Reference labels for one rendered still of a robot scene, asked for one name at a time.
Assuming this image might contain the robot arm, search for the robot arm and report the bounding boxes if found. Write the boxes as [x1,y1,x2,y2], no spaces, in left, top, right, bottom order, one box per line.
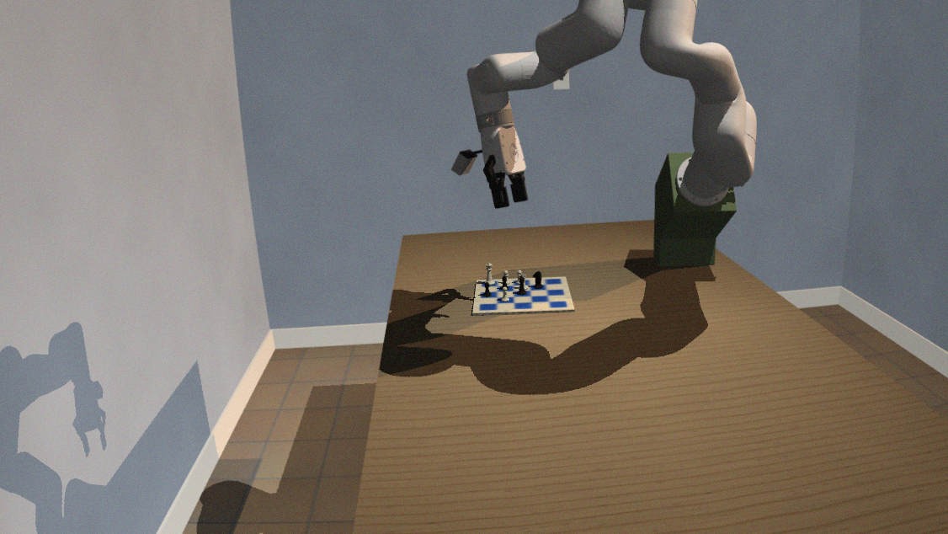
[467,0,757,206]

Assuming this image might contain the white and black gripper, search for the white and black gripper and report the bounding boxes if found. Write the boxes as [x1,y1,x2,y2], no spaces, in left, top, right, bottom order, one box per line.
[478,123,528,209]

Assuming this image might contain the blue and white chessboard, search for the blue and white chessboard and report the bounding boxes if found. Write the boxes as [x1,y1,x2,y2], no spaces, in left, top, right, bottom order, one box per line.
[472,277,575,316]

